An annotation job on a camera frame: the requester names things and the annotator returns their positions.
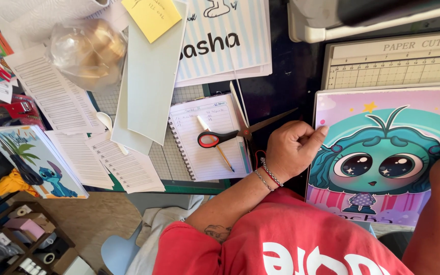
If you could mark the red T-shirt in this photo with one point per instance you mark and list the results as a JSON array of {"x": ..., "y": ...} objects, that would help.
[{"x": 281, "y": 236}]

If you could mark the green cutting mat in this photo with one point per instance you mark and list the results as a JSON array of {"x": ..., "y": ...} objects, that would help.
[{"x": 164, "y": 160}]

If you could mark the narrow pale green card strip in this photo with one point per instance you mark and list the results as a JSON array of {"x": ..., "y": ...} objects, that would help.
[{"x": 122, "y": 126}]

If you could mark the red and black scissors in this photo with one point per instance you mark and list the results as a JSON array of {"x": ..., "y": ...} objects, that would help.
[{"x": 223, "y": 136}]

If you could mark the white plastic spoon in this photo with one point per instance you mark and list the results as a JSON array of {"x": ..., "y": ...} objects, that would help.
[{"x": 107, "y": 120}]

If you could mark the yellow sticky note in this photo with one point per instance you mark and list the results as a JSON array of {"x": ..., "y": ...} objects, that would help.
[{"x": 153, "y": 17}]

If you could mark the lined white paper sheet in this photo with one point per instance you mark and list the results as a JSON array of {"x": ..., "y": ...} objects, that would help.
[
  {"x": 78, "y": 160},
  {"x": 132, "y": 172},
  {"x": 52, "y": 91}
]

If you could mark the spiral lined notebook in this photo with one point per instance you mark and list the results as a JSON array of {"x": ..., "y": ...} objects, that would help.
[{"x": 204, "y": 152}]

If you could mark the white and black machine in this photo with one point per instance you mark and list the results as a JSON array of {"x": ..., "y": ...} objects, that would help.
[{"x": 357, "y": 17}]

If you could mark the red hole punch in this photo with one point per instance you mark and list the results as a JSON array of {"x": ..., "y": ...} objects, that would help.
[{"x": 15, "y": 110}]

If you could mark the wide pale green card strip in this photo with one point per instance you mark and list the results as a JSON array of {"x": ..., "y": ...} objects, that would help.
[{"x": 153, "y": 84}]

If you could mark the light blue chair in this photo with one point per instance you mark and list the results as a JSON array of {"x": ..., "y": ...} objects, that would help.
[{"x": 118, "y": 252}]

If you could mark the wooden shelf with supplies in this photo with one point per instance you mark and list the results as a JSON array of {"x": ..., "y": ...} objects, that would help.
[{"x": 25, "y": 240}]

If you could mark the blue striped printed sheet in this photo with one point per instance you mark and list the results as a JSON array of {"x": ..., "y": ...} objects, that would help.
[{"x": 223, "y": 42}]

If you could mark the grey white cloth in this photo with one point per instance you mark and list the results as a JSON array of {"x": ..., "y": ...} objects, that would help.
[{"x": 162, "y": 229}]

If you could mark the yellow cloth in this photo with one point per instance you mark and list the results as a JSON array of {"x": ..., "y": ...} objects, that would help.
[{"x": 12, "y": 185}]

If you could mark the clear bag with gold items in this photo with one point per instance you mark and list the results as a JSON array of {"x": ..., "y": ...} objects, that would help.
[{"x": 86, "y": 53}]

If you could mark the notebook with blue cartoon cover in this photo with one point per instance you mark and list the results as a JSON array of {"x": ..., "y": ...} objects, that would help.
[{"x": 52, "y": 164}]

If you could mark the grey paper cutter board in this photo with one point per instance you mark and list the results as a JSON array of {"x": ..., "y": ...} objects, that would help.
[{"x": 392, "y": 63}]

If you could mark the white and yellow pencil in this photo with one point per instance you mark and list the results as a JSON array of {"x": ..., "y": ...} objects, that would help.
[{"x": 220, "y": 151}]

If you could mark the notebook with teal cartoon cover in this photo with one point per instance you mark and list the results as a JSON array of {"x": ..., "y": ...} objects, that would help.
[{"x": 376, "y": 160}]

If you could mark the person's left hand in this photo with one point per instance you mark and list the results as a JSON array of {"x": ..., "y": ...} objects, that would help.
[{"x": 287, "y": 151}]

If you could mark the white textured paper roll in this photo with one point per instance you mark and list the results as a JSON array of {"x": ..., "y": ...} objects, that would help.
[{"x": 40, "y": 15}]

